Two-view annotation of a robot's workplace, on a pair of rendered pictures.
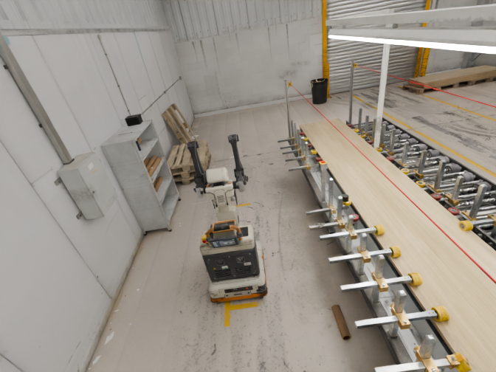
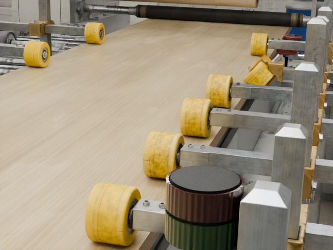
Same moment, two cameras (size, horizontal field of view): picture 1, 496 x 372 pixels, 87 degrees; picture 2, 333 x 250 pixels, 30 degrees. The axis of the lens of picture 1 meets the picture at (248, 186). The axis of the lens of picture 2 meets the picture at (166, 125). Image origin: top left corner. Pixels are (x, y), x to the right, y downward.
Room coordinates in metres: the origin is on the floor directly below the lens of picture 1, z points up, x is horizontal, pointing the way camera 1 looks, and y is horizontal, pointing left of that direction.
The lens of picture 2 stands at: (2.31, -0.77, 1.30)
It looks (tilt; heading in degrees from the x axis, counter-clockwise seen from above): 17 degrees down; 193
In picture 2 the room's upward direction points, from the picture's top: 1 degrees clockwise
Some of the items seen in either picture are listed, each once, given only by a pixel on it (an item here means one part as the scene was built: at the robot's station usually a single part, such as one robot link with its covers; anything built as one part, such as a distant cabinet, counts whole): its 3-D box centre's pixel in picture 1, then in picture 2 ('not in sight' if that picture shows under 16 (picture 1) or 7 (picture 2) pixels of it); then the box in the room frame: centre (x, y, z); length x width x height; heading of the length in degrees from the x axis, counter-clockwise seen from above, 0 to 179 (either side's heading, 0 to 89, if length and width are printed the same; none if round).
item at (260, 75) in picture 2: (460, 362); (259, 76); (0.57, -0.89, 0.93); 0.09 x 0.08 x 0.09; 87
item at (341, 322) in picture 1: (340, 321); not in sight; (1.38, -0.63, 0.04); 0.30 x 0.08 x 0.08; 177
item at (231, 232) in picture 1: (224, 229); not in sight; (2.02, 0.31, 0.87); 0.23 x 0.15 x 0.11; 86
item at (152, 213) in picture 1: (147, 177); not in sight; (3.74, 1.53, 0.78); 0.90 x 0.45 x 1.55; 177
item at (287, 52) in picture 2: not in sight; (286, 57); (-0.17, -0.85, 0.85); 0.08 x 0.08 x 0.11
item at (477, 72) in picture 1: (455, 76); not in sight; (7.91, -6.85, 0.23); 2.41 x 0.77 x 0.17; 89
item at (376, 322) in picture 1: (398, 319); (321, 96); (0.83, -0.73, 0.95); 0.50 x 0.04 x 0.04; 87
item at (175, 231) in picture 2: not in sight; (202, 222); (1.87, -0.84, 1.09); 0.06 x 0.06 x 0.02
